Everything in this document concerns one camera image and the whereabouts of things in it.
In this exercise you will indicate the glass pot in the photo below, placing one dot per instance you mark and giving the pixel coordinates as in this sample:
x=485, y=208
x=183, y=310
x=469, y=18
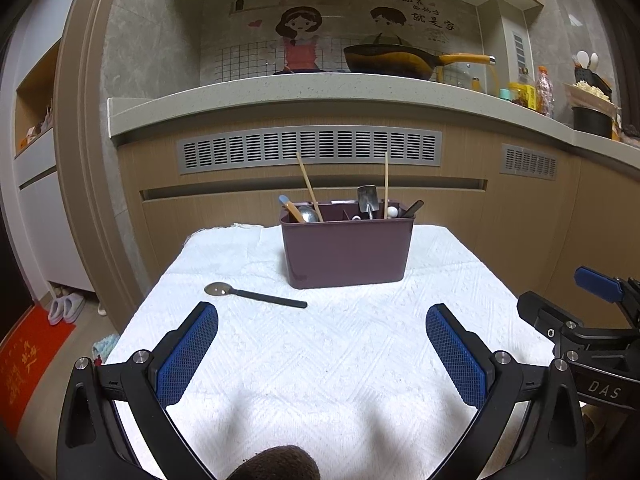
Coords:
x=470, y=80

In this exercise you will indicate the wall shelf niche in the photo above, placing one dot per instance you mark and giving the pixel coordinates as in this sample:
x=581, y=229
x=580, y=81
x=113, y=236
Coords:
x=40, y=85

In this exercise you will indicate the clear bottle with red contents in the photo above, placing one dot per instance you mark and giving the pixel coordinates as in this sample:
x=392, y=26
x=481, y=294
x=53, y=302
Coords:
x=546, y=92

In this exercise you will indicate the short grey vent grille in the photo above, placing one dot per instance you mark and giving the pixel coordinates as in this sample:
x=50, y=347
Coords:
x=530, y=160

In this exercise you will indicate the teal cup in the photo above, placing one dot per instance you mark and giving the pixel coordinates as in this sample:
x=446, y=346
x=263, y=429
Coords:
x=505, y=96

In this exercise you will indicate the grey slipper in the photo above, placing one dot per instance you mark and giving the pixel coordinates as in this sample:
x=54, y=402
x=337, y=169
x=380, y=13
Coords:
x=56, y=312
x=74, y=306

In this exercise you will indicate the red doormat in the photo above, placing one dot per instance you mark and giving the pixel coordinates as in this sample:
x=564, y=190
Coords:
x=30, y=360

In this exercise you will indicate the grey wall outlet panel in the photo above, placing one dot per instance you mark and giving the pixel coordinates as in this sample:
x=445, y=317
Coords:
x=520, y=50

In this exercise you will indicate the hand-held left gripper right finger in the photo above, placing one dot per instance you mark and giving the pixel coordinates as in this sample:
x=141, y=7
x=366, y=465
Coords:
x=455, y=355

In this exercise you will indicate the white kitchen utensil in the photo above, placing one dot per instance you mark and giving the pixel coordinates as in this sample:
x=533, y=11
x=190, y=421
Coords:
x=595, y=60
x=582, y=59

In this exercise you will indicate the purple plastic utensil caddy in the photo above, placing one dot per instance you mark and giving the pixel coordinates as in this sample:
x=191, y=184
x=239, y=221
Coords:
x=345, y=255

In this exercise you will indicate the wooden chopstick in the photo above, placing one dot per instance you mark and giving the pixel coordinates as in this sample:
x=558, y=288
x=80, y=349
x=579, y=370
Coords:
x=386, y=185
x=309, y=185

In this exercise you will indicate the white storage cabinet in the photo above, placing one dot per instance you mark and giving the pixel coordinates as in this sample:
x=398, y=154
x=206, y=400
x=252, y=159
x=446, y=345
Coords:
x=45, y=220

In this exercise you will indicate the black utensil rack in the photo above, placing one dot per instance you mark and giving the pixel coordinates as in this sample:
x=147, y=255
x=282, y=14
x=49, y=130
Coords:
x=592, y=82

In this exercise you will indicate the long grey vent grille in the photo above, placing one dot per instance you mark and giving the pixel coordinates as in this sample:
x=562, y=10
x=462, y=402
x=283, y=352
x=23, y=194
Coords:
x=240, y=152

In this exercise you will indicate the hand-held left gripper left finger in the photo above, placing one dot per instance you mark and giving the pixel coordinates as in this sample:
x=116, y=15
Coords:
x=187, y=355

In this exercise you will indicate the white textured tablecloth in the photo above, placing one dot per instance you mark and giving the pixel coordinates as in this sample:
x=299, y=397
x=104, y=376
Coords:
x=325, y=360

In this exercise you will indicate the small metal spoon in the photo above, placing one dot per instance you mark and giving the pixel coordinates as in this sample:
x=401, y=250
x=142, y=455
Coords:
x=309, y=216

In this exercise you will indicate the shovel shaped metal spoon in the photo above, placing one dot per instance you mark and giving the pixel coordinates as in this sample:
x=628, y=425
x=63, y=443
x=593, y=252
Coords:
x=367, y=196

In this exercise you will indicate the yellow jar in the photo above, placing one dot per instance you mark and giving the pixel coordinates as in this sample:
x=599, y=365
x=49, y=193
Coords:
x=525, y=97

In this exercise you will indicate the teal fluffy cloth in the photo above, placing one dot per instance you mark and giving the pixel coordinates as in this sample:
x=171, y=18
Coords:
x=106, y=350

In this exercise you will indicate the black pot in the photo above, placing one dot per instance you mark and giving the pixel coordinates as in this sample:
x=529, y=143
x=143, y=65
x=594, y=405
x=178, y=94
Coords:
x=592, y=122

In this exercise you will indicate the small white spoon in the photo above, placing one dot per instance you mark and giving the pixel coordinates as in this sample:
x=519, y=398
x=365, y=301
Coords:
x=393, y=211

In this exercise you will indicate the clear oil bottle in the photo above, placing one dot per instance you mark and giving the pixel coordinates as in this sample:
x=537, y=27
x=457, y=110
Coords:
x=523, y=76

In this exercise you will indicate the cartoon wall sticker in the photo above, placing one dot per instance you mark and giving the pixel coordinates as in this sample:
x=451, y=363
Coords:
x=300, y=35

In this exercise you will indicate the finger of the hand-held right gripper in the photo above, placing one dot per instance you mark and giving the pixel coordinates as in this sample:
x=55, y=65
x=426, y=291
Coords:
x=597, y=282
x=542, y=312

